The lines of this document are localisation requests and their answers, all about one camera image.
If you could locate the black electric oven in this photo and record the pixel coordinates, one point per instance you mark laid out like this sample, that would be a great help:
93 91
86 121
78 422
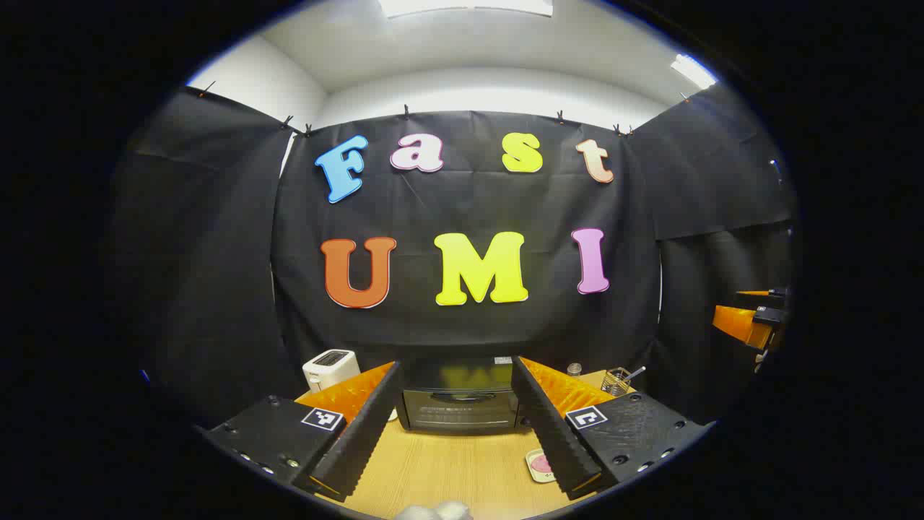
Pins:
458 408

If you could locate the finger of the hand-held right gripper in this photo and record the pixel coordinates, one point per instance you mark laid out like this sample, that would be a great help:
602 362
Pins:
736 323
772 297

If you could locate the white toaster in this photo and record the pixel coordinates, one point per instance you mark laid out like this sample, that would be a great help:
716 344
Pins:
328 370

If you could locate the pink round food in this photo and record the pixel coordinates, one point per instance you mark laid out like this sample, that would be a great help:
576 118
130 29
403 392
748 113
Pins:
541 464

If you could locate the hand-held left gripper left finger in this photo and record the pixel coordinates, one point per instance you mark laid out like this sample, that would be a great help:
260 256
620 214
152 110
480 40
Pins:
361 433

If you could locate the cream square plate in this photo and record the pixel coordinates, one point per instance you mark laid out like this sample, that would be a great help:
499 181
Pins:
533 469

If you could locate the black backdrop cloth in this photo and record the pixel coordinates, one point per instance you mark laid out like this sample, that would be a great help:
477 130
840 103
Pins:
462 202

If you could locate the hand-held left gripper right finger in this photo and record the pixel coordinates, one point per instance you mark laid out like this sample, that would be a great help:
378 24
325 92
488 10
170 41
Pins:
552 433

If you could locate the ceiling light panel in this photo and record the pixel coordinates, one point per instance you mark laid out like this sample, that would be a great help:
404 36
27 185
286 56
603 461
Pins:
693 71

